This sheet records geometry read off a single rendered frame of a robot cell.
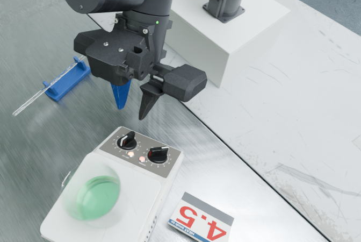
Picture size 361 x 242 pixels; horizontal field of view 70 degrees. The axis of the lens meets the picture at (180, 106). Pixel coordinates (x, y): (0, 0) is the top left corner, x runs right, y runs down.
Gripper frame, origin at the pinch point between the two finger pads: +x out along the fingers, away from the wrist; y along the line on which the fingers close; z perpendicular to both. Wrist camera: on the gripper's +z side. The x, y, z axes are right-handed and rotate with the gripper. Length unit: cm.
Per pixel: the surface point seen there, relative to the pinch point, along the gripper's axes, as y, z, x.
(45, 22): -38.5, -15.8, 3.0
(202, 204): 14.8, -2.1, 15.1
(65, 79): -21.2, -6.6, 8.6
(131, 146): 1.1, 0.2, 9.3
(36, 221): -6.4, 12.2, 21.5
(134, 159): 3.1, 2.0, 9.6
